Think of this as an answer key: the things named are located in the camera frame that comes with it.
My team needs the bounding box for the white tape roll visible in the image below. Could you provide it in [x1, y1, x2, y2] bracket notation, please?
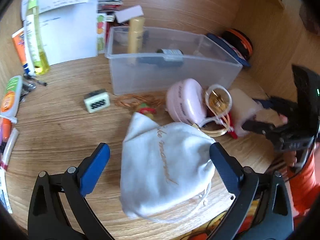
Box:
[229, 88, 263, 137]

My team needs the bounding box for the red velvet pouch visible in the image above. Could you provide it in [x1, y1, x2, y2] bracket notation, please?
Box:
[207, 109, 239, 140]

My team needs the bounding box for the white drawstring pouch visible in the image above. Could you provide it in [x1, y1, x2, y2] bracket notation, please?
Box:
[120, 112, 215, 222]

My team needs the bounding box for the pink round case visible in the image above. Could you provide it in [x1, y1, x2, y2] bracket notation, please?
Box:
[165, 79, 207, 125]

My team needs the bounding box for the orange string bundle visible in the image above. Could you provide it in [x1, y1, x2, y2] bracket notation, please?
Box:
[114, 93, 166, 111]

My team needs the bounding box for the dark green spray bottle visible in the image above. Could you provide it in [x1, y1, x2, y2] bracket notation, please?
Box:
[137, 48, 185, 68]

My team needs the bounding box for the beige cream tube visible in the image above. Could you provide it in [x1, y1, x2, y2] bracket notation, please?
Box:
[127, 17, 145, 54]

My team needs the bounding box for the right hand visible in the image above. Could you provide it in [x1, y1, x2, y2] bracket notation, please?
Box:
[278, 113, 299, 168]

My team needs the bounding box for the blue pouch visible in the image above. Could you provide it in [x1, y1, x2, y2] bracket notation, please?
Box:
[206, 33, 251, 68]

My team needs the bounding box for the black orange round case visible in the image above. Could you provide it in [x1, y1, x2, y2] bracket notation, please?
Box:
[220, 28, 253, 61]

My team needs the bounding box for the white green stamp block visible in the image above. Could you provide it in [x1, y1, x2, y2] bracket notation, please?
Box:
[84, 89, 110, 113]

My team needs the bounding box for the nail clippers and pen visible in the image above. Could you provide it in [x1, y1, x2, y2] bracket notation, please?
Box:
[20, 73, 47, 102]

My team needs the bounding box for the yellow spray bottle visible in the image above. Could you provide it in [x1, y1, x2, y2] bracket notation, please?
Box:
[24, 0, 50, 75]

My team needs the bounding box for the clear plastic storage bin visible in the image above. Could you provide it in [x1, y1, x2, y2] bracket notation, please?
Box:
[105, 27, 242, 95]

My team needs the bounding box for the orange tube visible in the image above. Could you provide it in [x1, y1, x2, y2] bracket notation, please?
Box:
[11, 28, 35, 76]

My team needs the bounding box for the fruit sticker sheet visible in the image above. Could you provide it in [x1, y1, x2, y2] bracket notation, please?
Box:
[97, 13, 106, 54]

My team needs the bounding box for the white folded paper sheet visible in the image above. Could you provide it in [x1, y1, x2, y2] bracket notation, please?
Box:
[37, 0, 98, 65]

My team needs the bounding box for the small white box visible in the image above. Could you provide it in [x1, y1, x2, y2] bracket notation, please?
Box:
[115, 5, 144, 23]

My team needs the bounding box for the stack of small packets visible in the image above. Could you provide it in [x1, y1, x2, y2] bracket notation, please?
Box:
[97, 0, 123, 22]

